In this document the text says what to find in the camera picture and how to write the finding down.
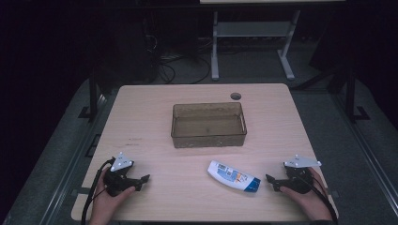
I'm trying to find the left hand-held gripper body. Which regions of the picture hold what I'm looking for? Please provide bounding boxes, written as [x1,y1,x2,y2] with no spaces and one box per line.
[103,152,142,197]

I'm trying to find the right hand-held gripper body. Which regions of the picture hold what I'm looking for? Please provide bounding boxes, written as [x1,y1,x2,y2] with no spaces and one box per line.
[279,154,322,194]

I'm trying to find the white bottle with blue cap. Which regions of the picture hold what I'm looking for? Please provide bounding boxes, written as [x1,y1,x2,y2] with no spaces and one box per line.
[207,159,262,194]

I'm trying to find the translucent brown plastic container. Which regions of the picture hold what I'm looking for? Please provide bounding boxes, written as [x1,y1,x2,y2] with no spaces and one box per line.
[170,101,248,149]

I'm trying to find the person's right hand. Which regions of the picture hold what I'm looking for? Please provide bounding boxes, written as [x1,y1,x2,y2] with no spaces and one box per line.
[279,167,333,221]

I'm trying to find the person's left hand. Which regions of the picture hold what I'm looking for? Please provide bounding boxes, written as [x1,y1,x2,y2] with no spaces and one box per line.
[89,168,137,221]

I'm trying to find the black metal stand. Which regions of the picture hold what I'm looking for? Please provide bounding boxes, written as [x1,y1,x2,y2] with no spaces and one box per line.
[327,62,371,124]
[77,67,108,124]

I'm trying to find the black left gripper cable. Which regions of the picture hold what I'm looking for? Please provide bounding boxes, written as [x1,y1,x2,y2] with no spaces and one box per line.
[80,157,116,225]

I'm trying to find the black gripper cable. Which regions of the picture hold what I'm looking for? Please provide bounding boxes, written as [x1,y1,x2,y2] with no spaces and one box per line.
[80,157,116,225]
[292,168,340,225]

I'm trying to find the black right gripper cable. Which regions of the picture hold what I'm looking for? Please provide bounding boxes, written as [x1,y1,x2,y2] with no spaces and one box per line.
[292,168,340,225]

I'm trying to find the metal floor rail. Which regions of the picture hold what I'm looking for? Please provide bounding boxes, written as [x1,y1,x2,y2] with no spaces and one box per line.
[38,93,111,225]
[331,93,398,217]

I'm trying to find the black floor cables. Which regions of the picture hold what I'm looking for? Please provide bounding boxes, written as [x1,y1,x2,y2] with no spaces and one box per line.
[146,34,212,85]

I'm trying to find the white metal table frame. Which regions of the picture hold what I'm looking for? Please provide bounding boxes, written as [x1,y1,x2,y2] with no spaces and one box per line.
[210,9,301,82]

